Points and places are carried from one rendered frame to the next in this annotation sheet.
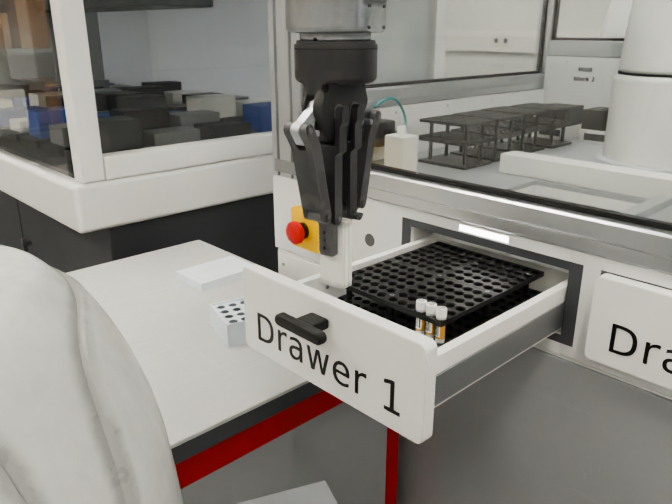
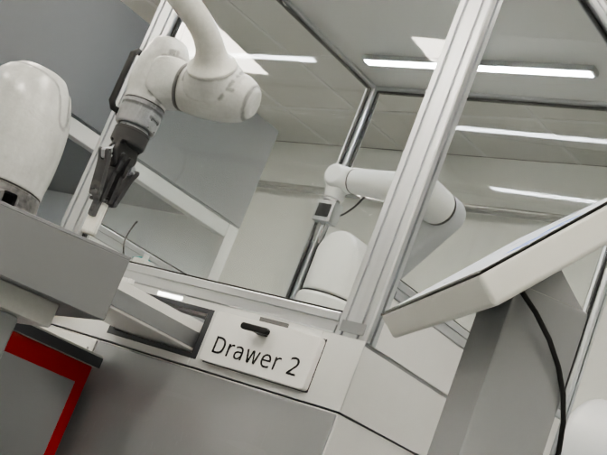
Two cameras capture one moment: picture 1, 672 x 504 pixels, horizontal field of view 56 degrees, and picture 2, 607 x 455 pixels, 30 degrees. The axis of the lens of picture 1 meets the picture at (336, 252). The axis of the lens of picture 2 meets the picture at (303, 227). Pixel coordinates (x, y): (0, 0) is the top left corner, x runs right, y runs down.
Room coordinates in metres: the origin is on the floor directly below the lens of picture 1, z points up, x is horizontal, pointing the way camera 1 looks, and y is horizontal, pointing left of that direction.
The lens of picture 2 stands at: (-1.71, -0.19, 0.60)
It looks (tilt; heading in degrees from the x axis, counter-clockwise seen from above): 13 degrees up; 355
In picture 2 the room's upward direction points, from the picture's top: 22 degrees clockwise
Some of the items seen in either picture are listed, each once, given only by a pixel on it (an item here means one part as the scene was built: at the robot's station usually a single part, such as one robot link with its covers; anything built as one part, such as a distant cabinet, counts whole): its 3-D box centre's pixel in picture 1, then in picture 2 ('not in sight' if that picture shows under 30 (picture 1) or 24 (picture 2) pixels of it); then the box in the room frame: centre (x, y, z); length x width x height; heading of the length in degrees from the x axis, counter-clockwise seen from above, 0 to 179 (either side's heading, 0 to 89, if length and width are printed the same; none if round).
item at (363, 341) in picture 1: (326, 343); not in sight; (0.63, 0.01, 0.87); 0.29 x 0.02 x 0.11; 44
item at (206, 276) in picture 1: (217, 272); not in sight; (1.11, 0.22, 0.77); 0.13 x 0.09 x 0.02; 134
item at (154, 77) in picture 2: not in sight; (163, 74); (0.59, -0.01, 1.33); 0.13 x 0.11 x 0.16; 61
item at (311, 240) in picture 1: (311, 228); not in sight; (1.05, 0.04, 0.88); 0.07 x 0.05 x 0.07; 44
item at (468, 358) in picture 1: (442, 299); (132, 312); (0.77, -0.14, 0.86); 0.40 x 0.26 x 0.06; 134
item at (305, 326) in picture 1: (308, 324); not in sight; (0.61, 0.03, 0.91); 0.07 x 0.04 x 0.01; 44
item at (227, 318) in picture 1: (256, 317); not in sight; (0.89, 0.12, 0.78); 0.12 x 0.08 x 0.04; 118
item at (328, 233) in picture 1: (323, 232); (94, 202); (0.58, 0.01, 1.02); 0.03 x 0.01 x 0.05; 145
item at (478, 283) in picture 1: (438, 297); not in sight; (0.77, -0.14, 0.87); 0.22 x 0.18 x 0.06; 134
